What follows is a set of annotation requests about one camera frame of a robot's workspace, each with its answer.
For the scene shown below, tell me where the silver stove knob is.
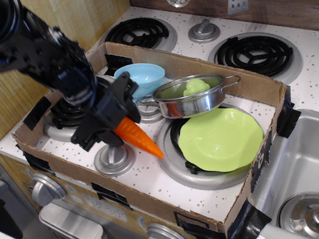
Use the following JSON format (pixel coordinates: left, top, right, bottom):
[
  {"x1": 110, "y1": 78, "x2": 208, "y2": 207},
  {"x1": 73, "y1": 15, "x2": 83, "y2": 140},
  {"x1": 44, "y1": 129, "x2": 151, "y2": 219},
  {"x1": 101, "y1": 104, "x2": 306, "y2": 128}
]
[
  {"x1": 94, "y1": 143, "x2": 136, "y2": 177},
  {"x1": 188, "y1": 18, "x2": 221, "y2": 44},
  {"x1": 137, "y1": 96, "x2": 164, "y2": 124}
]

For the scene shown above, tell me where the silver left oven knob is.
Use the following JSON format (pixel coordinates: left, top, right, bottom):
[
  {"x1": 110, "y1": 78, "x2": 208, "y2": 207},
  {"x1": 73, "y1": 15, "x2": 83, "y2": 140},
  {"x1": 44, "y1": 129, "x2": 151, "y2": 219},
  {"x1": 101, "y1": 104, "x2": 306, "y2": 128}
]
[{"x1": 32, "y1": 173, "x2": 67, "y2": 207}]

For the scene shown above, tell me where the small steel pot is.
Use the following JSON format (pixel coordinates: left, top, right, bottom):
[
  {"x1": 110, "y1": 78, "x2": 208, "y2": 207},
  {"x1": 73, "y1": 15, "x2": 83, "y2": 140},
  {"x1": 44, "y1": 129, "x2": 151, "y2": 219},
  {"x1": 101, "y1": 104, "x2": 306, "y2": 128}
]
[{"x1": 139, "y1": 73, "x2": 241, "y2": 119}]

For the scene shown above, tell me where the silver back stove knob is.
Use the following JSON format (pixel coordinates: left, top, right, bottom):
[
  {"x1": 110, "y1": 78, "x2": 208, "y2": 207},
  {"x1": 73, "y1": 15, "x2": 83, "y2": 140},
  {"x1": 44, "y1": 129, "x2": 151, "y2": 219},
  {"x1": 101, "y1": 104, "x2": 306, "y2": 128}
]
[{"x1": 188, "y1": 18, "x2": 221, "y2": 44}]

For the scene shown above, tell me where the steel sink basin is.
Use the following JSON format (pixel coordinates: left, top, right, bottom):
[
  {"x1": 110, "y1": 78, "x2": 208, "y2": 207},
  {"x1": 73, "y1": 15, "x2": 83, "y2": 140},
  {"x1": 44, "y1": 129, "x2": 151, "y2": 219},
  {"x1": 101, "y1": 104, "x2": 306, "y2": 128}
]
[{"x1": 211, "y1": 106, "x2": 319, "y2": 239}]

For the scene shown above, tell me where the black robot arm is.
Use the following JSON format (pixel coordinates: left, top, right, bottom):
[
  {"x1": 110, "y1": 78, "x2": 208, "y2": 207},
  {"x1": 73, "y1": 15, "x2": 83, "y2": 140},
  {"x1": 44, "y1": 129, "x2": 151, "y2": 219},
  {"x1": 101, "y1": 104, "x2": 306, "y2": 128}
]
[{"x1": 0, "y1": 0, "x2": 140, "y2": 150}]

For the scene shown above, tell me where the brown cardboard fence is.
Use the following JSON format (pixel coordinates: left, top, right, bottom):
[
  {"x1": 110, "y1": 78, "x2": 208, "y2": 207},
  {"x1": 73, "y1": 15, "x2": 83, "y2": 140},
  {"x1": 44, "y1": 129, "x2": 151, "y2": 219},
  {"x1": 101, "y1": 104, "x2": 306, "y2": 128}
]
[{"x1": 14, "y1": 42, "x2": 292, "y2": 239}]

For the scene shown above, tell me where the light green plastic plate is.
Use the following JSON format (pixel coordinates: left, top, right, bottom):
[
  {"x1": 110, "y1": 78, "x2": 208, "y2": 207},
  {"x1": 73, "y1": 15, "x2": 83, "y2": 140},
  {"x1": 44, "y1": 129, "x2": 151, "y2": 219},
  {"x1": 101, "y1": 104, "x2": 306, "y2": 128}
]
[{"x1": 178, "y1": 108, "x2": 264, "y2": 172}]

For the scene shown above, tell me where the front right black burner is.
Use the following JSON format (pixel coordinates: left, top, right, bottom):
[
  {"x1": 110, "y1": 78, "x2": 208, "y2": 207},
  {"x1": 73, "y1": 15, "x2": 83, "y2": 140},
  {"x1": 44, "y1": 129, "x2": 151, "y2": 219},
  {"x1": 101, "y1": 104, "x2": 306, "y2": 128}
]
[{"x1": 150, "y1": 100, "x2": 257, "y2": 198}]

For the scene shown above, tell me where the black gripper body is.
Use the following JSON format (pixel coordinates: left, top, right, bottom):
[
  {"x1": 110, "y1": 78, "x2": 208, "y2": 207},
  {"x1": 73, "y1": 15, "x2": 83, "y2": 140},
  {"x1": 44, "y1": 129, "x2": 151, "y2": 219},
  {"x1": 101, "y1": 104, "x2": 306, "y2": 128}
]
[{"x1": 71, "y1": 72, "x2": 138, "y2": 151}]

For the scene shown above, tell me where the back left black burner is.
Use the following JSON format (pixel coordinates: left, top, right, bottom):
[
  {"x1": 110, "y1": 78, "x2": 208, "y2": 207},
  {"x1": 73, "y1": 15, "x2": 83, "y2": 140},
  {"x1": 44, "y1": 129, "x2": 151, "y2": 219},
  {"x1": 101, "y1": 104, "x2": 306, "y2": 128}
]
[{"x1": 100, "y1": 17, "x2": 178, "y2": 52}]

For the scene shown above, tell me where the black burner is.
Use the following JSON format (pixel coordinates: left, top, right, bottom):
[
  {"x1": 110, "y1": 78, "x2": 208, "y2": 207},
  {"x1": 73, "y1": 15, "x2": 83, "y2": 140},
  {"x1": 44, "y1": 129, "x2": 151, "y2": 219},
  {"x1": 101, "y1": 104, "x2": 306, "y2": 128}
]
[
  {"x1": 100, "y1": 17, "x2": 178, "y2": 52},
  {"x1": 36, "y1": 72, "x2": 124, "y2": 146},
  {"x1": 208, "y1": 32, "x2": 303, "y2": 84},
  {"x1": 150, "y1": 100, "x2": 257, "y2": 198}
]

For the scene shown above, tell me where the back right black burner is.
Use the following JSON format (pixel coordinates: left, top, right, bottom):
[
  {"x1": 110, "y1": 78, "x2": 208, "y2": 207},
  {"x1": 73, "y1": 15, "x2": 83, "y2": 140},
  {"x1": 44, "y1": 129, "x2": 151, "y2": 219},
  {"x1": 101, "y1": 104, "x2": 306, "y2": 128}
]
[{"x1": 208, "y1": 32, "x2": 303, "y2": 84}]

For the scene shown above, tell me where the silver front stove knob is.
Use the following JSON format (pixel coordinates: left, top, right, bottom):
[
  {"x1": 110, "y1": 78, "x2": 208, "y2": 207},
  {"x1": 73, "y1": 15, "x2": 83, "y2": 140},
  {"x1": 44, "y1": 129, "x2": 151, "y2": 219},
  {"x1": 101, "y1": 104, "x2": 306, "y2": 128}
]
[{"x1": 94, "y1": 143, "x2": 136, "y2": 177}]

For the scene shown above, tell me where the green toy vegetable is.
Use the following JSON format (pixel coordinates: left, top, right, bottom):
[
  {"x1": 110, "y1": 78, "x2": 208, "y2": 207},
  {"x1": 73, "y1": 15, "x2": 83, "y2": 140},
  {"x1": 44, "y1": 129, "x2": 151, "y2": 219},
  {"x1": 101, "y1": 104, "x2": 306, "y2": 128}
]
[{"x1": 183, "y1": 78, "x2": 210, "y2": 96}]

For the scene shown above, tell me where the silver oven door handle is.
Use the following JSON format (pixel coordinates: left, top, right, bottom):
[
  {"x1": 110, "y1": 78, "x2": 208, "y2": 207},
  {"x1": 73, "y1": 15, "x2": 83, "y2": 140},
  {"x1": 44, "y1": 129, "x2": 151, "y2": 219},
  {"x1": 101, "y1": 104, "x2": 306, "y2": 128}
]
[{"x1": 37, "y1": 188, "x2": 153, "y2": 239}]

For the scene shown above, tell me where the light blue plastic bowl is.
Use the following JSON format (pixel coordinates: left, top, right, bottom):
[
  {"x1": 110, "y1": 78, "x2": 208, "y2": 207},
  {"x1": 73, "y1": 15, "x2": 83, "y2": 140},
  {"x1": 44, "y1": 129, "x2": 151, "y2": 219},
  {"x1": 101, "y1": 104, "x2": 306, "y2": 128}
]
[{"x1": 114, "y1": 63, "x2": 165, "y2": 102}]

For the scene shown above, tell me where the silver middle stove knob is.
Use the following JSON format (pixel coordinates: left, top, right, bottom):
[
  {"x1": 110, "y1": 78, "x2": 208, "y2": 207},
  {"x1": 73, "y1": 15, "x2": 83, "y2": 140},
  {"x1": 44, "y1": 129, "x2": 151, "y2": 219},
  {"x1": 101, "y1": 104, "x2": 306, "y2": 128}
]
[{"x1": 137, "y1": 96, "x2": 164, "y2": 124}]

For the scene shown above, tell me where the orange toy carrot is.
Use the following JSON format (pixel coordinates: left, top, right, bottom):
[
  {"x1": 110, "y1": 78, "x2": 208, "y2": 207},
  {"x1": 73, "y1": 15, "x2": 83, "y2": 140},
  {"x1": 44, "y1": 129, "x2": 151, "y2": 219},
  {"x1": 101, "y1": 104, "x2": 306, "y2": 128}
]
[{"x1": 114, "y1": 117, "x2": 164, "y2": 159}]

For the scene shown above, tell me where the front left black burner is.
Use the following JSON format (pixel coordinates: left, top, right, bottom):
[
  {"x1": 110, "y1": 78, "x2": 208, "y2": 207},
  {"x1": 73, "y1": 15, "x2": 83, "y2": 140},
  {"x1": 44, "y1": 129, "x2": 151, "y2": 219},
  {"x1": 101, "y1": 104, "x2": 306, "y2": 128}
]
[{"x1": 36, "y1": 72, "x2": 124, "y2": 146}]

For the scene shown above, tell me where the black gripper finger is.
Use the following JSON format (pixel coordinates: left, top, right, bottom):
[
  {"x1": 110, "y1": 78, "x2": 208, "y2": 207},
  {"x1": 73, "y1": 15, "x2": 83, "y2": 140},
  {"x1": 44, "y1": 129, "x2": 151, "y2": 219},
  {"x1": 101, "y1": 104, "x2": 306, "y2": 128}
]
[
  {"x1": 122, "y1": 94, "x2": 141, "y2": 123},
  {"x1": 98, "y1": 129, "x2": 124, "y2": 147}
]

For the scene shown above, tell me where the steel pot lid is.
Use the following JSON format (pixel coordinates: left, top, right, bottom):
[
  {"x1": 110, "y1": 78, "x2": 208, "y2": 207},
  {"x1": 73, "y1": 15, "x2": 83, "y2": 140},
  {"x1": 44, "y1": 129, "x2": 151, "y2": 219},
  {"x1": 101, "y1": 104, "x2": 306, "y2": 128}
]
[{"x1": 277, "y1": 192, "x2": 319, "y2": 239}]

